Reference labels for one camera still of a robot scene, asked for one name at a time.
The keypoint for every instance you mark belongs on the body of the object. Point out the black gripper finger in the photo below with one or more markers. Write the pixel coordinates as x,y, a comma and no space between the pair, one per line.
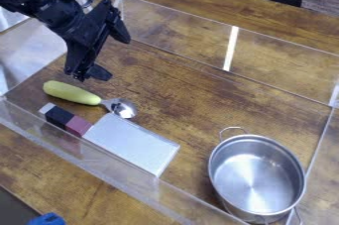
117,29
98,73

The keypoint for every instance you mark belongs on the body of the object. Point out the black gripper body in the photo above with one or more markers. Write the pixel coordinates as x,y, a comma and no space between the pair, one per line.
82,30

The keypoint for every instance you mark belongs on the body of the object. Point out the spoon with yellow-green handle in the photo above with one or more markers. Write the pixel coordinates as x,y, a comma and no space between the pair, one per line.
119,106

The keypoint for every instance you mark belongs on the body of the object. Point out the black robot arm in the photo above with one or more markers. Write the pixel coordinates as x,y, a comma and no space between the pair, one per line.
33,8

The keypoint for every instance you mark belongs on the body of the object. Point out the toy cleaver knife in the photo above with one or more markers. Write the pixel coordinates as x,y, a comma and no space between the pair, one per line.
119,136

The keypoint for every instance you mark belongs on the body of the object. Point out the blue object at bottom edge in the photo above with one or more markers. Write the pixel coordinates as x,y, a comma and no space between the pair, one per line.
48,219

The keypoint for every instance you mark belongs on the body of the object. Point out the stainless steel pot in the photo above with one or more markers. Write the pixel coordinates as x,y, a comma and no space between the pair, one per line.
256,175

